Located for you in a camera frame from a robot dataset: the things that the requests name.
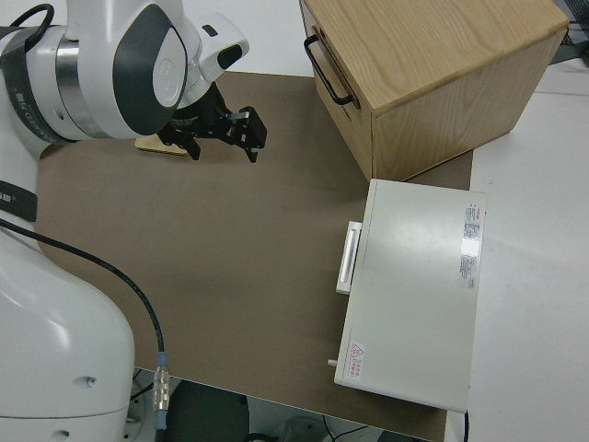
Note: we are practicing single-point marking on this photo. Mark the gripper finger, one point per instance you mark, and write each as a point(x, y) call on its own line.
point(250, 133)
point(188, 143)

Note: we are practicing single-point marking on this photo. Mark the wooden mug tree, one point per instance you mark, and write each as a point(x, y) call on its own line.
point(154, 146)

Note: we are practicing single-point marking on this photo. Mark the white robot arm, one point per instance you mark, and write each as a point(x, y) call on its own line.
point(156, 69)

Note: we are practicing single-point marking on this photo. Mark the white toaster oven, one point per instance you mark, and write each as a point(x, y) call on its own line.
point(409, 294)

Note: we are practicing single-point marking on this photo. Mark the brown table mat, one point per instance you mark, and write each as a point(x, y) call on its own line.
point(207, 258)

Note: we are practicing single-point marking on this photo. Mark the wooden drawer cabinet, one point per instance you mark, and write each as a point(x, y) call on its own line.
point(437, 69)

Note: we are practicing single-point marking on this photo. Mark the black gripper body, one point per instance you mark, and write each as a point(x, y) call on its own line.
point(207, 117)

